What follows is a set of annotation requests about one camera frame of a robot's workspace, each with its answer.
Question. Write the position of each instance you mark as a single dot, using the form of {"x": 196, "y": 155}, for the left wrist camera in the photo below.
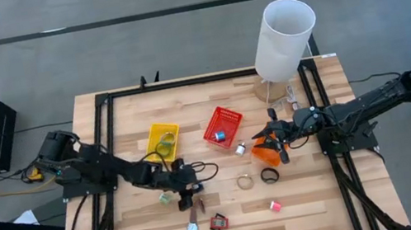
{"x": 178, "y": 164}

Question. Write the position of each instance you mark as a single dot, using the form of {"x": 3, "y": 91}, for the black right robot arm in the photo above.
{"x": 374, "y": 97}

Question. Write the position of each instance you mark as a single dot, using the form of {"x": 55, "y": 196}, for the orange plastic basket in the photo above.
{"x": 267, "y": 159}

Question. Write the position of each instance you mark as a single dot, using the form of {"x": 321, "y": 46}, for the blue plug adapter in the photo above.
{"x": 220, "y": 136}

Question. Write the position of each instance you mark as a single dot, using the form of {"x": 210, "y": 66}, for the red plastic basket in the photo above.
{"x": 227, "y": 121}

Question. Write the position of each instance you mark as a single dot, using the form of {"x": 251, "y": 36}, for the black pointed clamp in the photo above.
{"x": 157, "y": 77}
{"x": 143, "y": 81}

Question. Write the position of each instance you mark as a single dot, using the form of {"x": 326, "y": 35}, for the yellow plastic basket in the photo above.
{"x": 152, "y": 145}

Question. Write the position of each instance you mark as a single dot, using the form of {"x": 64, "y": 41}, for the white lamp shade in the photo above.
{"x": 282, "y": 48}

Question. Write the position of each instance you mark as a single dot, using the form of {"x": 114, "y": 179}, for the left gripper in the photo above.
{"x": 183, "y": 179}

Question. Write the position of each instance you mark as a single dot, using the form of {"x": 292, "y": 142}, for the white plug adapter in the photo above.
{"x": 240, "y": 150}

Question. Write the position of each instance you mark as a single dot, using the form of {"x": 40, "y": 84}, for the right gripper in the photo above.
{"x": 285, "y": 131}

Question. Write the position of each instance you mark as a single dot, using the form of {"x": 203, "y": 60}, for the wooden lamp base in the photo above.
{"x": 275, "y": 93}

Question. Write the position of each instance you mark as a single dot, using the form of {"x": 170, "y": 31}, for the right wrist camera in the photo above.
{"x": 272, "y": 114}

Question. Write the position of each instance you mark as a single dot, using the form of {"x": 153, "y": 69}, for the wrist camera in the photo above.
{"x": 272, "y": 114}
{"x": 178, "y": 164}

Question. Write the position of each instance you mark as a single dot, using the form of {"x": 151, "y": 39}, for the gold metal wristwatch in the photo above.
{"x": 238, "y": 184}

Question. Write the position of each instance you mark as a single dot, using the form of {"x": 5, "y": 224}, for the red digital clock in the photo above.
{"x": 220, "y": 223}

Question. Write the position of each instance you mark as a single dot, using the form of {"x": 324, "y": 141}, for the white sticker label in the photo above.
{"x": 328, "y": 55}

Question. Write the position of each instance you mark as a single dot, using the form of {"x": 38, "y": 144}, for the pink plug adapter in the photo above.
{"x": 274, "y": 206}

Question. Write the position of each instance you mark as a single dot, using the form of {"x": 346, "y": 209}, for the black metal table frame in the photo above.
{"x": 183, "y": 82}

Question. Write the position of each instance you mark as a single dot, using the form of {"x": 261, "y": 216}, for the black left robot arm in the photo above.
{"x": 114, "y": 168}

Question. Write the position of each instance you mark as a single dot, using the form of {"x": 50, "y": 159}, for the black wristwatch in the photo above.
{"x": 262, "y": 177}

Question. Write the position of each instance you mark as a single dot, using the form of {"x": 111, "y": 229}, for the yellow black tool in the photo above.
{"x": 35, "y": 175}

